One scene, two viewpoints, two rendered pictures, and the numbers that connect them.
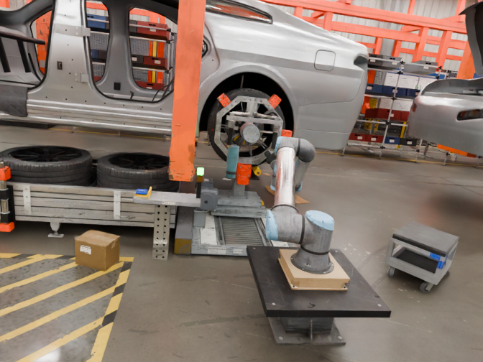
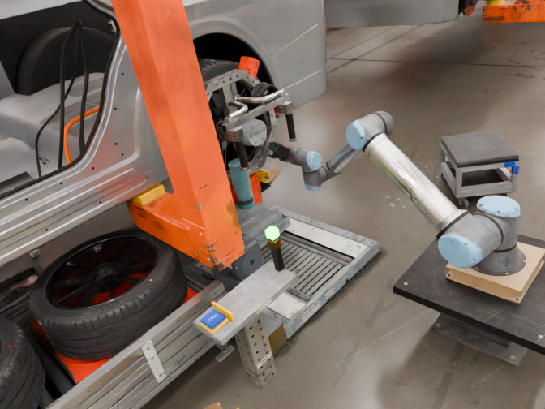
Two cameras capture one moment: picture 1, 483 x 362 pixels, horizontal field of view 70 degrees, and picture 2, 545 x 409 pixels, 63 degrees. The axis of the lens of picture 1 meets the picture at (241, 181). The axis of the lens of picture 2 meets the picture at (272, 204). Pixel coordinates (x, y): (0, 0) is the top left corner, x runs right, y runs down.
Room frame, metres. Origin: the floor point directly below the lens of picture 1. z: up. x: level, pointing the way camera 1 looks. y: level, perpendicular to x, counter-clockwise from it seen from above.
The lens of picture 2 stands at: (0.88, 1.03, 1.65)
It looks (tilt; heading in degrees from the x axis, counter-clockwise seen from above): 30 degrees down; 329
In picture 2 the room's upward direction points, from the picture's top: 12 degrees counter-clockwise
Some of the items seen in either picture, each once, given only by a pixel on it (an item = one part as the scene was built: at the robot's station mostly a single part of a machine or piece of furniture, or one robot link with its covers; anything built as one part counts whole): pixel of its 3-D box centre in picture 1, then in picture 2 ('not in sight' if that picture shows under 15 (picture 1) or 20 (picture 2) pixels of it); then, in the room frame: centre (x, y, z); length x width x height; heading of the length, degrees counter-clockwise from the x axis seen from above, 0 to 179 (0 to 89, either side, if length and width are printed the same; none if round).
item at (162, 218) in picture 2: not in sight; (166, 203); (2.70, 0.49, 0.69); 0.52 x 0.17 x 0.35; 9
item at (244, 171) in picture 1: (242, 172); (243, 188); (2.86, 0.00, 0.48); 0.16 x 0.12 x 0.17; 9
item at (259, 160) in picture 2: (248, 131); (233, 128); (2.82, -0.01, 0.85); 0.54 x 0.07 x 0.54; 99
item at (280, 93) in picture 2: (266, 111); (257, 89); (2.72, -0.12, 1.03); 0.19 x 0.18 x 0.11; 9
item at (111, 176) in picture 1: (139, 174); (112, 288); (2.75, 0.85, 0.39); 0.66 x 0.66 x 0.24
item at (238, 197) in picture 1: (238, 185); (234, 207); (2.99, 0.02, 0.32); 0.40 x 0.30 x 0.28; 99
